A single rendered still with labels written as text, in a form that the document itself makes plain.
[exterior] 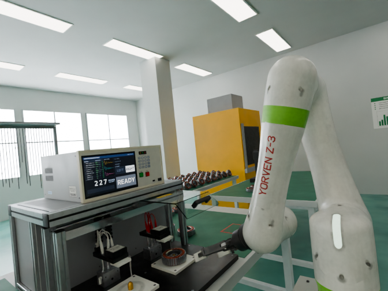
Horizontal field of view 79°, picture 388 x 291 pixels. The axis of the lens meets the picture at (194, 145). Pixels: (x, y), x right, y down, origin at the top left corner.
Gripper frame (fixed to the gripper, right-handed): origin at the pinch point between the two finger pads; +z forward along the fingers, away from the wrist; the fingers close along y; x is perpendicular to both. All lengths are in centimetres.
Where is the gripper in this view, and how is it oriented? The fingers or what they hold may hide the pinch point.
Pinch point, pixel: (208, 255)
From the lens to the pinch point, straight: 105.0
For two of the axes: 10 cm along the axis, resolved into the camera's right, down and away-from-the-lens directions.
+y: 7.3, 1.9, 6.6
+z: -6.3, 5.7, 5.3
